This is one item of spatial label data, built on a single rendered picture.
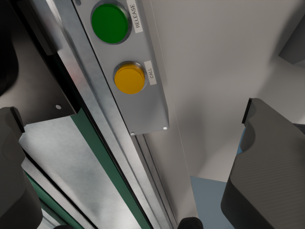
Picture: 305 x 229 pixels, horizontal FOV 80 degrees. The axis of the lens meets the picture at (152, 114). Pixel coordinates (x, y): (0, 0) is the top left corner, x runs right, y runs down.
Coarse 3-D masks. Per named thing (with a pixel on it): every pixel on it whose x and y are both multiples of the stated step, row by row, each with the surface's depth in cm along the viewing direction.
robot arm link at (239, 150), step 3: (294, 123) 23; (297, 126) 21; (300, 126) 21; (303, 126) 21; (300, 129) 20; (303, 129) 20; (243, 132) 24; (303, 132) 20; (240, 141) 27; (237, 150) 28; (240, 150) 22; (237, 153) 26
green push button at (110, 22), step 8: (96, 8) 19; (104, 8) 19; (112, 8) 19; (120, 8) 20; (96, 16) 20; (104, 16) 20; (112, 16) 20; (120, 16) 20; (96, 24) 20; (104, 24) 20; (112, 24) 20; (120, 24) 20; (96, 32) 21; (104, 32) 21; (112, 32) 21; (120, 32) 21; (104, 40) 21; (112, 40) 21; (120, 40) 21
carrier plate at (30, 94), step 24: (0, 0) 19; (0, 24) 21; (24, 24) 21; (0, 48) 22; (24, 48) 22; (24, 72) 24; (48, 72) 24; (0, 96) 26; (24, 96) 26; (48, 96) 26; (72, 96) 27; (24, 120) 29
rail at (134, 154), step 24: (24, 0) 19; (48, 0) 20; (48, 24) 21; (72, 24) 21; (48, 48) 22; (72, 48) 24; (72, 72) 25; (96, 72) 25; (96, 96) 28; (96, 120) 30; (120, 120) 30; (120, 144) 34; (144, 144) 41; (144, 168) 37; (144, 192) 43; (168, 216) 54
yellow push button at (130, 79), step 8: (128, 64) 24; (120, 72) 23; (128, 72) 23; (136, 72) 23; (120, 80) 24; (128, 80) 24; (136, 80) 24; (144, 80) 24; (120, 88) 25; (128, 88) 25; (136, 88) 25
